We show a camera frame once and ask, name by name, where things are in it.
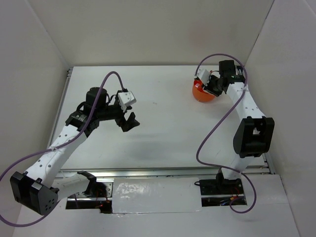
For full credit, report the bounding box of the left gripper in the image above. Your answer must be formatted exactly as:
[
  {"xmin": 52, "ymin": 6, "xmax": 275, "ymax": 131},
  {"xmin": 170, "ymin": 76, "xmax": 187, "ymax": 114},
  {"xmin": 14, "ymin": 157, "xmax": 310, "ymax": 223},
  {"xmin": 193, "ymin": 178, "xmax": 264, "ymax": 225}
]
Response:
[{"xmin": 97, "ymin": 99, "xmax": 140, "ymax": 132}]

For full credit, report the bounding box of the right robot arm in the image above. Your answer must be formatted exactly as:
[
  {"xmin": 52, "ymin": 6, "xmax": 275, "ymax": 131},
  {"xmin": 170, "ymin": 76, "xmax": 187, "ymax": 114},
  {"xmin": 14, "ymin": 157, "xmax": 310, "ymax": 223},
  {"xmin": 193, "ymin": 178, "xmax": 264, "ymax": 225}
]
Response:
[{"xmin": 197, "ymin": 60, "xmax": 275, "ymax": 194}]

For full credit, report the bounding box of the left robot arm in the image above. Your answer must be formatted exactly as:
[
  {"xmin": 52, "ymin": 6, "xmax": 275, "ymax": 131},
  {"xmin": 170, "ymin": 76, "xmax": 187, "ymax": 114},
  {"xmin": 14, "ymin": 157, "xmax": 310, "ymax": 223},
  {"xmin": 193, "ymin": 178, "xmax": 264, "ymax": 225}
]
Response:
[{"xmin": 10, "ymin": 87, "xmax": 140, "ymax": 216}]

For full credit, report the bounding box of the orange round organizer container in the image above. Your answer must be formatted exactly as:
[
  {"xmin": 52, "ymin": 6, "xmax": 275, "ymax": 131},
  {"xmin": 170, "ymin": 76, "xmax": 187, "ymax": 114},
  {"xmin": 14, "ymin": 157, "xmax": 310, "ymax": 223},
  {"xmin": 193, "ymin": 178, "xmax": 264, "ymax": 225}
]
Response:
[{"xmin": 192, "ymin": 80, "xmax": 215, "ymax": 103}]

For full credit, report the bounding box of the white foam cover panel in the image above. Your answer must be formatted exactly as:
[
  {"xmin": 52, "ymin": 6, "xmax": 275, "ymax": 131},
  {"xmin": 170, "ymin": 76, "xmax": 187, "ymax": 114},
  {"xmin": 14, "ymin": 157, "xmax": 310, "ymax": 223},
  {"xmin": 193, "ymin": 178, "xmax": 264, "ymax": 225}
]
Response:
[{"xmin": 112, "ymin": 178, "xmax": 202, "ymax": 214}]

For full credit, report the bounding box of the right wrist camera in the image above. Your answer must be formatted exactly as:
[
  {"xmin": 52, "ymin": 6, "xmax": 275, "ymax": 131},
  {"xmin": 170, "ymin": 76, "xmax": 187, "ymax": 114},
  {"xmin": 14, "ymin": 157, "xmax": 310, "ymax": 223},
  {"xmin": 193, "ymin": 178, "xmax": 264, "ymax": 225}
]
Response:
[{"xmin": 194, "ymin": 68, "xmax": 211, "ymax": 86}]

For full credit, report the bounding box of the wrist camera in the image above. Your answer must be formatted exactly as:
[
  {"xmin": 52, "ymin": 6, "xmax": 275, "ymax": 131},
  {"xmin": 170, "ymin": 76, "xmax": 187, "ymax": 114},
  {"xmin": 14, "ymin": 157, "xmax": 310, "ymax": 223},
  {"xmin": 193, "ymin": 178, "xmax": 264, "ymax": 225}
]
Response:
[
  {"xmin": 118, "ymin": 91, "xmax": 137, "ymax": 112},
  {"xmin": 194, "ymin": 68, "xmax": 211, "ymax": 86}
]

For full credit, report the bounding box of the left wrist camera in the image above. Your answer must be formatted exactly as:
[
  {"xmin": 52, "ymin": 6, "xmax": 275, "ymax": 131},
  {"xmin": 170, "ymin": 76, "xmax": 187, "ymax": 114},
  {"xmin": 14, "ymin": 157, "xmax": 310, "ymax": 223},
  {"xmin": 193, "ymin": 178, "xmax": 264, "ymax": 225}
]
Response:
[{"xmin": 118, "ymin": 91, "xmax": 137, "ymax": 112}]

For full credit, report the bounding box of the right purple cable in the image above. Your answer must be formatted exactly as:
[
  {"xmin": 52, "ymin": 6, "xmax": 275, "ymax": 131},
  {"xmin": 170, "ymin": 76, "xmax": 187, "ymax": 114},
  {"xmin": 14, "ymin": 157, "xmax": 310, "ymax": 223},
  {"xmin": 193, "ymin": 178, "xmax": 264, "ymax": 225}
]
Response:
[{"xmin": 196, "ymin": 52, "xmax": 257, "ymax": 213}]

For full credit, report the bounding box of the purple cable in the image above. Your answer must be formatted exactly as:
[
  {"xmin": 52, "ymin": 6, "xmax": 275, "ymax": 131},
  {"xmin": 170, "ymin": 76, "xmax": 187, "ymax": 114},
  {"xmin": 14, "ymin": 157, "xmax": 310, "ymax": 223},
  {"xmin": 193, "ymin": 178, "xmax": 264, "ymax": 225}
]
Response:
[
  {"xmin": 0, "ymin": 71, "xmax": 126, "ymax": 227},
  {"xmin": 196, "ymin": 52, "xmax": 257, "ymax": 213}
]

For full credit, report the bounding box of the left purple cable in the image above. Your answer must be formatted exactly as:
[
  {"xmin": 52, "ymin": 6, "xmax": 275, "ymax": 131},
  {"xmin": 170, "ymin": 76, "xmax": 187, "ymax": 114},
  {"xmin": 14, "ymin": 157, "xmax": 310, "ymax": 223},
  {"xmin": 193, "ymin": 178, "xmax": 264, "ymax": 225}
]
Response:
[{"xmin": 0, "ymin": 71, "xmax": 126, "ymax": 227}]

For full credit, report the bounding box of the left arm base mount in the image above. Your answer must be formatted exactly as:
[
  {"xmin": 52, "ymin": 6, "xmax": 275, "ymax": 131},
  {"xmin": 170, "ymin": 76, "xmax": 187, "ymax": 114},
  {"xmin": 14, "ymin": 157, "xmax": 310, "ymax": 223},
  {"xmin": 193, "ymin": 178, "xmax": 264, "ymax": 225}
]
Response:
[{"xmin": 66, "ymin": 171, "xmax": 114, "ymax": 214}]

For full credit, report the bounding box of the aluminium table frame rail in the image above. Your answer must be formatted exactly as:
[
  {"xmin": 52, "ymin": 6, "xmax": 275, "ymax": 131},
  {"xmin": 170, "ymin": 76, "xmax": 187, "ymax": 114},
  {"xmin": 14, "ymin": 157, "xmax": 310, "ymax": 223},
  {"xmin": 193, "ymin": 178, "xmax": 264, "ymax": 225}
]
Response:
[{"xmin": 37, "ymin": 65, "xmax": 275, "ymax": 180}]

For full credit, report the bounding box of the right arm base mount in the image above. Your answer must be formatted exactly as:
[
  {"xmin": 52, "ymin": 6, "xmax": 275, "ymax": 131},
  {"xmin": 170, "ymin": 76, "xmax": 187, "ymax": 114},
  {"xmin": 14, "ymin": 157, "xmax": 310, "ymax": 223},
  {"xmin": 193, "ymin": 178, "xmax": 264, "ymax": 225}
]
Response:
[{"xmin": 194, "ymin": 172, "xmax": 246, "ymax": 207}]

